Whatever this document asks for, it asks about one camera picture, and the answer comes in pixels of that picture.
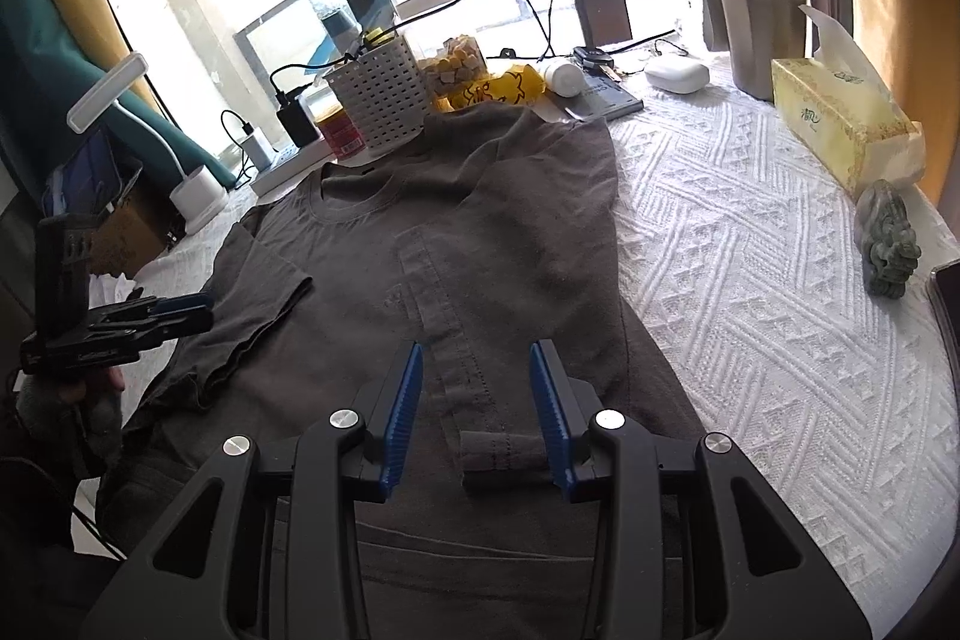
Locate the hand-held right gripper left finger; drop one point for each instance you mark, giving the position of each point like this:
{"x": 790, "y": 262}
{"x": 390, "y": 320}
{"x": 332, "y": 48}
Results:
{"x": 401, "y": 415}

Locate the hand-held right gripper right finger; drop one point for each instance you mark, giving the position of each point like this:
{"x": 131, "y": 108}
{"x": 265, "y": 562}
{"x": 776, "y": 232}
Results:
{"x": 551, "y": 415}

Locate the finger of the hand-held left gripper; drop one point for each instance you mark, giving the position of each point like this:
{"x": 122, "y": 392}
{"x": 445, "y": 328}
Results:
{"x": 176, "y": 325}
{"x": 180, "y": 305}

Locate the dark grey t-shirt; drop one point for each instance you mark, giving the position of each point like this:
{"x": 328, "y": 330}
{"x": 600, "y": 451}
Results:
{"x": 450, "y": 220}

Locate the person's left hand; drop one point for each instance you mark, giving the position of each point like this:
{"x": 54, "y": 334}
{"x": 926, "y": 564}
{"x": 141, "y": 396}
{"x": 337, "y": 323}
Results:
{"x": 94, "y": 385}

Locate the white cloth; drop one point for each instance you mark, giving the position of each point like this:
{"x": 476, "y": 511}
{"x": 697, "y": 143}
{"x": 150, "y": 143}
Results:
{"x": 112, "y": 289}

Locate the cardboard box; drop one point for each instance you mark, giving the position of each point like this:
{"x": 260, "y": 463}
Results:
{"x": 127, "y": 235}

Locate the grey tablet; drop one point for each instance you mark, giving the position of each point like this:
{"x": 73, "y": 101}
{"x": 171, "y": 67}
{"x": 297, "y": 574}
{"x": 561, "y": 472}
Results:
{"x": 82, "y": 175}

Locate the white desk lamp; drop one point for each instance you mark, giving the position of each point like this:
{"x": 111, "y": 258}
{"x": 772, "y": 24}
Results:
{"x": 199, "y": 197}

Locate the white charger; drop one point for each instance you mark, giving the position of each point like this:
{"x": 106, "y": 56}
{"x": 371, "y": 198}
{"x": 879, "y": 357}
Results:
{"x": 256, "y": 153}

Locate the white power strip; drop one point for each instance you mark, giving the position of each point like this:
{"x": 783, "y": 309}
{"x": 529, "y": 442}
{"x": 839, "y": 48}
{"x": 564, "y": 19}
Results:
{"x": 289, "y": 169}

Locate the green curtain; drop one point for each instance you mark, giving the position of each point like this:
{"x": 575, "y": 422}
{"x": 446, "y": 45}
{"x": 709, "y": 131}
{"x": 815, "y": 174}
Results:
{"x": 45, "y": 63}

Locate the black charger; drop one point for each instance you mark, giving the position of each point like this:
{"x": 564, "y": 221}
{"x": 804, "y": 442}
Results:
{"x": 298, "y": 121}

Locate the white textured blanket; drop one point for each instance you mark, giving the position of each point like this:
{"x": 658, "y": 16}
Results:
{"x": 750, "y": 310}

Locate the red can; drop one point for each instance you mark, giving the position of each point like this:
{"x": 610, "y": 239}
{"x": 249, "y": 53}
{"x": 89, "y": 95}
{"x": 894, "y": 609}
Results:
{"x": 341, "y": 138}

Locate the white perforated basket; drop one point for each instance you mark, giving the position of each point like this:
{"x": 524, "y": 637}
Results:
{"x": 375, "y": 93}

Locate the black remote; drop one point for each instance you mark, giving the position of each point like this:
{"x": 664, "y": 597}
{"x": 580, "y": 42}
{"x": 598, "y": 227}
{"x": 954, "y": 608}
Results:
{"x": 609, "y": 100}

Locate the blue tissue pack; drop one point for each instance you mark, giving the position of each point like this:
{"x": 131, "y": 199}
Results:
{"x": 352, "y": 34}

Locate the yellow snack bag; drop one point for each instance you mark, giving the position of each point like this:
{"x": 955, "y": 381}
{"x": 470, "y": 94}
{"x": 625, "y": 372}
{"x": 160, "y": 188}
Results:
{"x": 510, "y": 85}

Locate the white pill bottle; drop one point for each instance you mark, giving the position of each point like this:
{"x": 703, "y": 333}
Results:
{"x": 564, "y": 78}

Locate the clear snack jar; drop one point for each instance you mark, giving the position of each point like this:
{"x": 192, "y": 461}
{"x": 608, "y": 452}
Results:
{"x": 454, "y": 66}

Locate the black car key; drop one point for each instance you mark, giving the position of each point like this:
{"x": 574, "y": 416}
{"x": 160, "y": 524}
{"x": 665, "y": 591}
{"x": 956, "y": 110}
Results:
{"x": 596, "y": 61}

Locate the white earbuds case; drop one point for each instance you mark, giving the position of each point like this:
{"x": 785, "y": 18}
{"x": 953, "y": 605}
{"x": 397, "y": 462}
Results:
{"x": 676, "y": 73}

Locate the green stone figurine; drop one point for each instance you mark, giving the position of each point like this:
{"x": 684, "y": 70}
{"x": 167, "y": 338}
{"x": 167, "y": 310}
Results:
{"x": 889, "y": 242}

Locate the dark phone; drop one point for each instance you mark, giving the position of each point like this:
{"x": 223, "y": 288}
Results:
{"x": 949, "y": 302}

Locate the yellow tissue box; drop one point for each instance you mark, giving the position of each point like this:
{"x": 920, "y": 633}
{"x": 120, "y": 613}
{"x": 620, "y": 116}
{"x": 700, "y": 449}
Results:
{"x": 840, "y": 115}

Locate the steel tumbler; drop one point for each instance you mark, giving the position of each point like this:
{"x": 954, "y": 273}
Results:
{"x": 757, "y": 10}

